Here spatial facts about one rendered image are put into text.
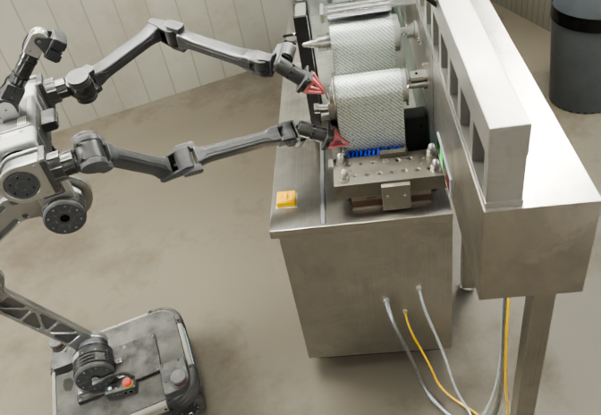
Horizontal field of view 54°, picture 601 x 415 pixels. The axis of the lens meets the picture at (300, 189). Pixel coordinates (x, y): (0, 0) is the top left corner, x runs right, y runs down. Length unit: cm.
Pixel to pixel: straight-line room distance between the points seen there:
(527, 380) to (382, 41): 126
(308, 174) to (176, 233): 149
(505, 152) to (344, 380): 174
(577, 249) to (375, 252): 93
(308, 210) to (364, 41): 66
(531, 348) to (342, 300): 83
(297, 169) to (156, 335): 104
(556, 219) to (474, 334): 157
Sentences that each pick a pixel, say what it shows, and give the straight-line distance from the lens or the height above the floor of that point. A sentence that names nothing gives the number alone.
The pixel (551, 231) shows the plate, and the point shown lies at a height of 136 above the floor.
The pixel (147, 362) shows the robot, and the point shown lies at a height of 26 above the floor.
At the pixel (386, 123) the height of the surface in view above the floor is 114.
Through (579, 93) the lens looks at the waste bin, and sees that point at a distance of 423.
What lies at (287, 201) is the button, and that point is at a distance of 223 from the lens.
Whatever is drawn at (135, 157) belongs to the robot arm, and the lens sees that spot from 189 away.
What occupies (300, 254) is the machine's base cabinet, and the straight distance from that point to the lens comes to 223.
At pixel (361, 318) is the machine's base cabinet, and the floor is 35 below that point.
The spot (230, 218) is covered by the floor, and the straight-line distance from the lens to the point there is 365.
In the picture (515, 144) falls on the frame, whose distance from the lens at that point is 127.
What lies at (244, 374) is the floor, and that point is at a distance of 290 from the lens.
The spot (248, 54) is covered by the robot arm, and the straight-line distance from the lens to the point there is 213.
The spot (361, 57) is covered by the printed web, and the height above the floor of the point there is 129.
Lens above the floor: 236
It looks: 39 degrees down
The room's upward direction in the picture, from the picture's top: 12 degrees counter-clockwise
